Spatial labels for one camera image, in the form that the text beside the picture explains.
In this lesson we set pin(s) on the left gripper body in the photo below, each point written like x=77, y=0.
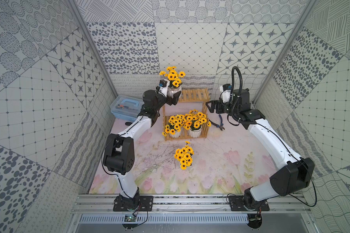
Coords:
x=172, y=95

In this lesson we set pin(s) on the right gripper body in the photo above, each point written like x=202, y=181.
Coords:
x=228, y=108

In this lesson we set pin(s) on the sunflower pot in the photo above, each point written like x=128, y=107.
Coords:
x=174, y=126
x=194, y=123
x=174, y=80
x=184, y=155

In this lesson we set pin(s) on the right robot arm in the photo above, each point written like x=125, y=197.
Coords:
x=294, y=171

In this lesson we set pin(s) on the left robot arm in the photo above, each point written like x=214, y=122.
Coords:
x=119, y=154

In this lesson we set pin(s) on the wooden two-tier shelf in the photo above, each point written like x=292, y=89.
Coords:
x=190, y=99

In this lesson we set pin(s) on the clear blue plastic toolbox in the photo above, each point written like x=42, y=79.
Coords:
x=126, y=108

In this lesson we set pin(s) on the floral table mat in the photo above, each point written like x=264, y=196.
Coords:
x=227, y=161

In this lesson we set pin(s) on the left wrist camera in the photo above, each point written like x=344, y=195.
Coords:
x=163, y=86

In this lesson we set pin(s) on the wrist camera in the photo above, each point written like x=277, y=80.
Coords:
x=225, y=92
x=163, y=86

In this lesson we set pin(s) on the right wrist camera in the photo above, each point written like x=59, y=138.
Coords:
x=225, y=92

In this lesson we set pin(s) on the blue handled pliers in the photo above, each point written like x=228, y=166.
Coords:
x=218, y=124

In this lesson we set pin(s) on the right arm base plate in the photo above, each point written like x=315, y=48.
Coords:
x=241, y=203

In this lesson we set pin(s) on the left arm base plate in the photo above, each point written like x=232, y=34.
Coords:
x=140, y=203

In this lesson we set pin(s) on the aluminium rail frame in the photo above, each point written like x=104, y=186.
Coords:
x=215, y=213

